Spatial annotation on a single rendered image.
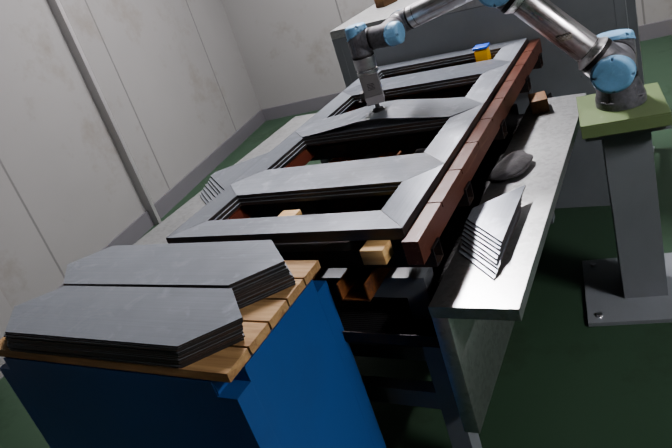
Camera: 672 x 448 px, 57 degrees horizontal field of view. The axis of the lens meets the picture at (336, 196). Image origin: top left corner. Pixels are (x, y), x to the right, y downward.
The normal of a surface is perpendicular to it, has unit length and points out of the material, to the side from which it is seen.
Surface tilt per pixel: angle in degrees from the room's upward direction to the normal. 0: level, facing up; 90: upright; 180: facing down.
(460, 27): 90
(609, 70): 99
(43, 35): 90
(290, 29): 90
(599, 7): 90
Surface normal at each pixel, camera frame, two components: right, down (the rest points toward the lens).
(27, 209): 0.91, -0.14
